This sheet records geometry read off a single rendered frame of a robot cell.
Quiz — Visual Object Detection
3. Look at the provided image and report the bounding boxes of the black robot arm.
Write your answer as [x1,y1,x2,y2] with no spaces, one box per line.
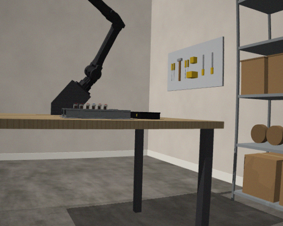
[75,0,125,95]

